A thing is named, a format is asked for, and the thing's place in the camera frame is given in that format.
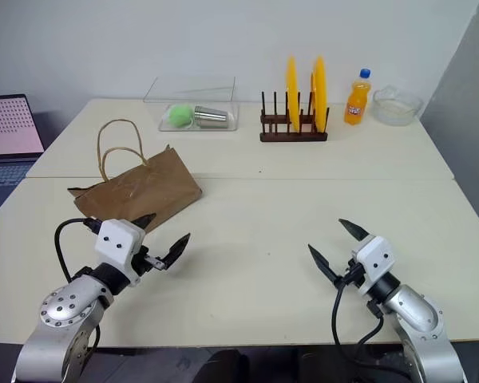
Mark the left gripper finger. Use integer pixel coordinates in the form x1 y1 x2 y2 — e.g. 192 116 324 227
159 233 192 273
132 213 157 231

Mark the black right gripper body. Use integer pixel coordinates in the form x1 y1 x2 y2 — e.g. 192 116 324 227
333 258 369 289

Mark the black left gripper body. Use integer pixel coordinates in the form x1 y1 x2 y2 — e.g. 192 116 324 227
131 245 165 277

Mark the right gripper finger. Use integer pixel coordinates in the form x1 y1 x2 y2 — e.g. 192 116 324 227
338 218 372 243
307 243 342 286

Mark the brown paper bag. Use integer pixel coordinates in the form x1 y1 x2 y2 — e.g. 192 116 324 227
66 118 204 235

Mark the dark wooden dish rack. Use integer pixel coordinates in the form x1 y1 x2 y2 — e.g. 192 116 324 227
259 90 329 144

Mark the green fuzzy ball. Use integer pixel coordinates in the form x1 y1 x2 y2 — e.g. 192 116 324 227
166 103 195 128

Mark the silver metal cup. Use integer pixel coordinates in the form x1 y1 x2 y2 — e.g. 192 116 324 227
193 105 229 128

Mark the orange soda bottle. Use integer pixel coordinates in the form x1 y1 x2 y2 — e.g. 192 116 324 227
343 68 372 125

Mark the clear glass bowl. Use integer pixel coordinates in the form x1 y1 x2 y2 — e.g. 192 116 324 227
372 85 425 128

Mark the yellow plate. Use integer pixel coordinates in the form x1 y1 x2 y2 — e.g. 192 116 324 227
310 55 329 132
285 55 303 132

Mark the clear plastic box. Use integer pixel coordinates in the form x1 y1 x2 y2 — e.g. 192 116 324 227
143 75 240 132

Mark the open laptop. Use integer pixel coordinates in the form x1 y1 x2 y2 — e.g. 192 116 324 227
0 94 45 215

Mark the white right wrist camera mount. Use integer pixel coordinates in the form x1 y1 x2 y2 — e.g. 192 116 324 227
350 235 396 296

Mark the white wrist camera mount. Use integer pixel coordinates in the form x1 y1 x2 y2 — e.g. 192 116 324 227
350 235 396 296
94 218 147 287

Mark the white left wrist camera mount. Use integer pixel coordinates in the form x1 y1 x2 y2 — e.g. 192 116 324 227
94 218 147 287

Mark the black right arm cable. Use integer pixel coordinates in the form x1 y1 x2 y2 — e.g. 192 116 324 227
331 278 404 378

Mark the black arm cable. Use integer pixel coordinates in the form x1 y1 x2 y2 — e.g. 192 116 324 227
54 217 103 350
331 278 404 378

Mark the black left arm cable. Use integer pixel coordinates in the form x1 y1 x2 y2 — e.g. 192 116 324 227
54 217 103 350

